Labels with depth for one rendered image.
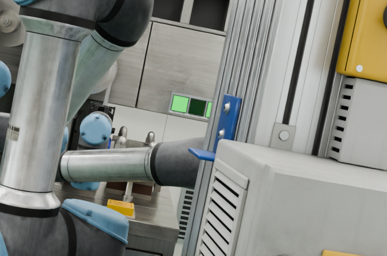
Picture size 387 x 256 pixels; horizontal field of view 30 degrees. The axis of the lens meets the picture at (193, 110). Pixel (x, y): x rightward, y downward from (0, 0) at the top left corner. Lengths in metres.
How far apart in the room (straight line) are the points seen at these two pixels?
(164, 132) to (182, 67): 2.37
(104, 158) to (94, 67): 0.42
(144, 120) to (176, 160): 3.28
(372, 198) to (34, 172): 0.58
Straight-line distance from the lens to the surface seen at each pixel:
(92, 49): 1.24
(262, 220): 0.66
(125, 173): 1.60
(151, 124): 4.80
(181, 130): 4.81
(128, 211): 1.89
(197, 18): 2.54
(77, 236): 1.17
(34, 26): 1.10
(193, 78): 2.45
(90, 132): 1.80
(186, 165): 1.51
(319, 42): 0.88
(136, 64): 2.45
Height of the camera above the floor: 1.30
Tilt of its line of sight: 3 degrees down
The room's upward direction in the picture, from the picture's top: 11 degrees clockwise
